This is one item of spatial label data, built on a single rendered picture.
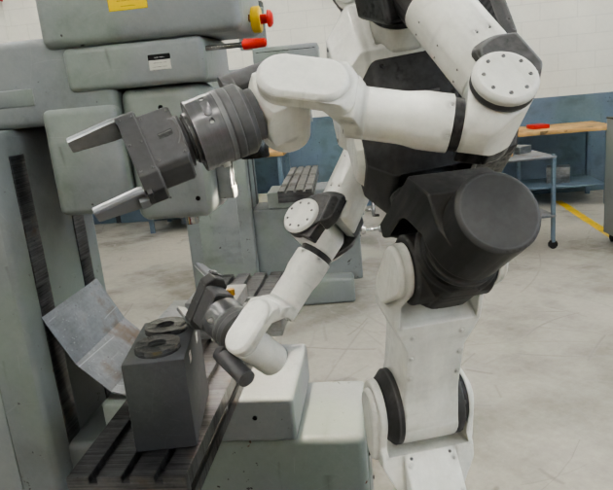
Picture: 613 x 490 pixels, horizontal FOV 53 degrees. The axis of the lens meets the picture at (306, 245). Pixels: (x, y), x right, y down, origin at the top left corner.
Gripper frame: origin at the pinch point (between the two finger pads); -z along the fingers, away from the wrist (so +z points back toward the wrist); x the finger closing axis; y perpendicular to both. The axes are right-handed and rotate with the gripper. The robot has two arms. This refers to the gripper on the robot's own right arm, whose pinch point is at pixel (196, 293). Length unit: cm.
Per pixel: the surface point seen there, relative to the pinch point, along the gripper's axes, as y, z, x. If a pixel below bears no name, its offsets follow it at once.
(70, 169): 16.1, -42.8, 9.7
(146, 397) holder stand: 11.2, 12.7, -17.5
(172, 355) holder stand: 8.8, 12.2, -8.6
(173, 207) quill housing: -3.6, -25.7, 10.9
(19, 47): 31, -56, 32
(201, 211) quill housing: -8.4, -21.1, 12.8
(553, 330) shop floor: -305, -49, -9
